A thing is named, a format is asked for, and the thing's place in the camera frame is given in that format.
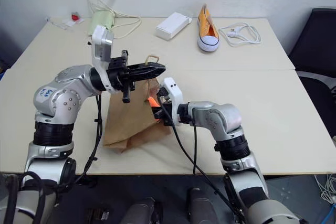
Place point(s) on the dark rounded shape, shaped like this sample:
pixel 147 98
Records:
pixel 202 205
pixel 140 211

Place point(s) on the orange plush toy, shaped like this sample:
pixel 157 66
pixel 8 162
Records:
pixel 152 101

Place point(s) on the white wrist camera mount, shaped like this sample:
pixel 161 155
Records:
pixel 173 95
pixel 101 43

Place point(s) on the orange canvas sneaker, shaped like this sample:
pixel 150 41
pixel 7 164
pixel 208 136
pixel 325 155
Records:
pixel 207 28

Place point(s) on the white cardboard box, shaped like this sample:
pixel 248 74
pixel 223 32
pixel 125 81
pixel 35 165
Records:
pixel 172 26

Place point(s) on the small red and white packet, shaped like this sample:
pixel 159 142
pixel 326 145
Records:
pixel 74 18

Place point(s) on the black office chair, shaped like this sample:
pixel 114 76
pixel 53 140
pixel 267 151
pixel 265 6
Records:
pixel 315 51

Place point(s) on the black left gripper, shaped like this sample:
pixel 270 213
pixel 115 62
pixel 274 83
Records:
pixel 118 73

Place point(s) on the brown paper bag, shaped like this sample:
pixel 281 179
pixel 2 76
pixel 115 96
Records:
pixel 128 121

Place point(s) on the blue object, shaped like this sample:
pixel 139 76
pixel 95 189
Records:
pixel 1 75

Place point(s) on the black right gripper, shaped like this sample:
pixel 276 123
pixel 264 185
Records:
pixel 166 115

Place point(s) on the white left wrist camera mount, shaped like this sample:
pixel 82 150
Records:
pixel 101 43

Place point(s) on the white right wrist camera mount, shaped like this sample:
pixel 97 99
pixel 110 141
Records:
pixel 173 95

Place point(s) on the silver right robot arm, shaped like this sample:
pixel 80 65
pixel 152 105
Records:
pixel 225 121

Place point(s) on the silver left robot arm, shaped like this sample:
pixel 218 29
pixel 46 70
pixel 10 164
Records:
pixel 60 95

